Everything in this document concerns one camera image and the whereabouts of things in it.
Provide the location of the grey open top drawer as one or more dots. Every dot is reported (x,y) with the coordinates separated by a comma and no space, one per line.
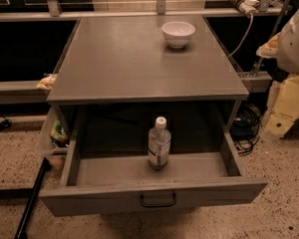
(107,167)

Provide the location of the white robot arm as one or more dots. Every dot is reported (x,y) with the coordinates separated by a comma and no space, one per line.
(284,48)

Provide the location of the white ceramic bowl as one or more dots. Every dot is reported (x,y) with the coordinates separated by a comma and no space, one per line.
(177,34)

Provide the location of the yellow snack bag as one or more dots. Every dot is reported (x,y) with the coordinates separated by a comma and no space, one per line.
(47,83)

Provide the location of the grey metal cabinet counter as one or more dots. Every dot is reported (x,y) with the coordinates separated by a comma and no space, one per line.
(127,60)

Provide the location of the clear plastic water bottle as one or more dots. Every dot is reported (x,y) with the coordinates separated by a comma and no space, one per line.
(159,144)

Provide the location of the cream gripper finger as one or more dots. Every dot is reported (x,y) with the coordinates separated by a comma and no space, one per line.
(282,107)

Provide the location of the black drawer handle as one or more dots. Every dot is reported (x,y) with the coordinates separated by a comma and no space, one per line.
(158,201)

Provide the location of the black pole on floor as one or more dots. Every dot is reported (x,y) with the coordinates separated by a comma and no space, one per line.
(23,224)

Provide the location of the clear plastic bin with snacks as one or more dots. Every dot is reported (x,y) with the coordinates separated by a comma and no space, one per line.
(54,138)

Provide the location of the grey metal frame rail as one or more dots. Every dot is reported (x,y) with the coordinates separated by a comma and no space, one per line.
(123,14)

